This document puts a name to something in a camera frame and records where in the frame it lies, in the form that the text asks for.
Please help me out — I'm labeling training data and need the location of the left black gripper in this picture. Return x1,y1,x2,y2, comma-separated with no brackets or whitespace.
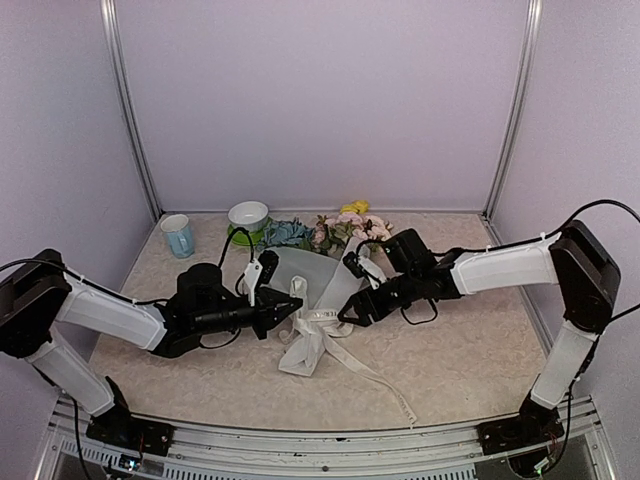
194,288,302,339

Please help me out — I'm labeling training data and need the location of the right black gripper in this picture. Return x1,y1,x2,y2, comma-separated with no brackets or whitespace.
337,268,422,326

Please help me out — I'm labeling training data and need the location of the cream printed ribbon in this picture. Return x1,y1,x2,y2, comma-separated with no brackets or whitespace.
278,275,417,426

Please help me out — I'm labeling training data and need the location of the pink fake flower bunch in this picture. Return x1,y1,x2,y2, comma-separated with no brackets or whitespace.
311,212,394,257

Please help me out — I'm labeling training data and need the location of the yellow fake flower stem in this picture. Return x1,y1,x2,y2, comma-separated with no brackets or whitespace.
340,200,370,215

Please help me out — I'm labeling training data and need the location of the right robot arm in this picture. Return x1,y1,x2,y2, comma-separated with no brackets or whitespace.
338,220,621,455

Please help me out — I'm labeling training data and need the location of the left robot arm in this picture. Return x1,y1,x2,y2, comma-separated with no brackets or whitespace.
1,249,303,456

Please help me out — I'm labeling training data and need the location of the green plate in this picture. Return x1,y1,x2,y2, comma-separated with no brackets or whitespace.
231,229,264,247

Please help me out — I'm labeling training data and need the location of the white ceramic bowl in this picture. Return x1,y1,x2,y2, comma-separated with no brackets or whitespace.
227,201,269,232

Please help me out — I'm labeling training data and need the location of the light blue mug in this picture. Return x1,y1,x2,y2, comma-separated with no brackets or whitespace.
160,214,195,259

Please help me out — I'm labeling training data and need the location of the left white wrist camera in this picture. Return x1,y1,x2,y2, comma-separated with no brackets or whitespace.
243,250,279,306

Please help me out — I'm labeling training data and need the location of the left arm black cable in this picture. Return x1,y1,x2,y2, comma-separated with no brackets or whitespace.
0,227,256,306

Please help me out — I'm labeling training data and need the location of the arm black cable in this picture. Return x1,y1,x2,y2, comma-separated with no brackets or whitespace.
0,227,256,306
429,199,640,321

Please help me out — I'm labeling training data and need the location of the front aluminium rail base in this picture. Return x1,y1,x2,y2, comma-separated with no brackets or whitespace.
32,396,618,479

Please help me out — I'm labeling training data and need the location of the left aluminium frame post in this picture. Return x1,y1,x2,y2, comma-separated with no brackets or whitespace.
100,0,164,223

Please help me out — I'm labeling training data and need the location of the aluminium frame post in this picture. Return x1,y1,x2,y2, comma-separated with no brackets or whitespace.
100,0,164,223
483,0,543,223

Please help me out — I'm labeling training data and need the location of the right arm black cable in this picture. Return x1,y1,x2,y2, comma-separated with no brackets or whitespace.
429,199,640,321

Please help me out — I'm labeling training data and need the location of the right aluminium frame post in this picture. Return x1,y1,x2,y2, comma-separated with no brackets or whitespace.
483,0,543,223

